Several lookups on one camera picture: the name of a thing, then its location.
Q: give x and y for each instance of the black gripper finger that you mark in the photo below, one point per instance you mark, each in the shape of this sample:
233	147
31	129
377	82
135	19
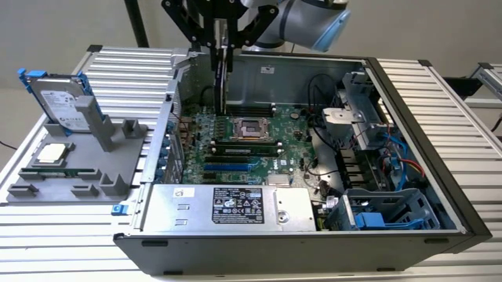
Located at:
193	26
255	26

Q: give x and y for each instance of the graphics card with black shroud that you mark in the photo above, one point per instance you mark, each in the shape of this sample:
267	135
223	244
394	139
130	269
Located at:
221	88

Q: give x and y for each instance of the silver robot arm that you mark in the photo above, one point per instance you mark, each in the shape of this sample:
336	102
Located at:
298	23

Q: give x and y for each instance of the black stand pole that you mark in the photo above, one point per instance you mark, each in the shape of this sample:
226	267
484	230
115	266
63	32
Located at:
137	23

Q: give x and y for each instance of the black table corner cap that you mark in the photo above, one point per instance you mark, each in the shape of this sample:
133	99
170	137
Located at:
95	48
425	63

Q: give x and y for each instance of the coin cell battery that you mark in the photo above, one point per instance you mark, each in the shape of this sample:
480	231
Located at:
295	114

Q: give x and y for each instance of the CPU socket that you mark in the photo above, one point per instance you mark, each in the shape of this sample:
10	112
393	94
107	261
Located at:
251	128

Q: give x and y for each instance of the green motherboard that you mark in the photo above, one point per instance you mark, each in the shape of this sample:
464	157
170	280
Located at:
289	129

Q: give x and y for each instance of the metal drive cage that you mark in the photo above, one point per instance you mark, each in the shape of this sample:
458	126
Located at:
365	100

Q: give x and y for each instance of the RAM stick with white label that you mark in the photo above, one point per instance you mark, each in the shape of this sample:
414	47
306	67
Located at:
239	150

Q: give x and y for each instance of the hard disk in blue carrier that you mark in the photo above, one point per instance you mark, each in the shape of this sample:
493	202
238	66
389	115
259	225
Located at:
59	102

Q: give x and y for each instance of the black expansion slot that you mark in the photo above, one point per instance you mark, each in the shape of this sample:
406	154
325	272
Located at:
227	160

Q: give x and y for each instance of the blue expansion slot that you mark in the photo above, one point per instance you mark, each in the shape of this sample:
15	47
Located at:
227	168

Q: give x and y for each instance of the grey parts rack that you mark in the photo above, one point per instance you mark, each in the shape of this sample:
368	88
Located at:
86	158

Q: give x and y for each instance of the small silver heat sink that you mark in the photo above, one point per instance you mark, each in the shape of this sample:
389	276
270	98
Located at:
281	179

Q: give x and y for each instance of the silver CPU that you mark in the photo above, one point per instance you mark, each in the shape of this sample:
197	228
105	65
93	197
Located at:
52	153

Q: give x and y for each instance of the green RAM stick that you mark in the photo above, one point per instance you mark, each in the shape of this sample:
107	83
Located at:
59	171

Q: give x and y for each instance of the aluminium slat side table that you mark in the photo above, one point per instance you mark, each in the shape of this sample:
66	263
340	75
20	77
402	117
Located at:
490	76

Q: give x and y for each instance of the silver power supply unit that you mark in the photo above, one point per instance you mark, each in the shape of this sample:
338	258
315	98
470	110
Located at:
197	211

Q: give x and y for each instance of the blue case latch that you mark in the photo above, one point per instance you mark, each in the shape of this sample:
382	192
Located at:
119	209

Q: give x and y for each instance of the grey disk bay cage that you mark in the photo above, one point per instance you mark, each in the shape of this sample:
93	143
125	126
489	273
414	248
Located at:
392	195

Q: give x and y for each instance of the blue disk carrier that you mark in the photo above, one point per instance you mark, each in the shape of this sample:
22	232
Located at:
370	220

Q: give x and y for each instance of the black open PC case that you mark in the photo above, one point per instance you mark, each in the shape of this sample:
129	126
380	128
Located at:
274	255

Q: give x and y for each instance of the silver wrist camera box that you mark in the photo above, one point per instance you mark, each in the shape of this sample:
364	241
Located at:
255	2

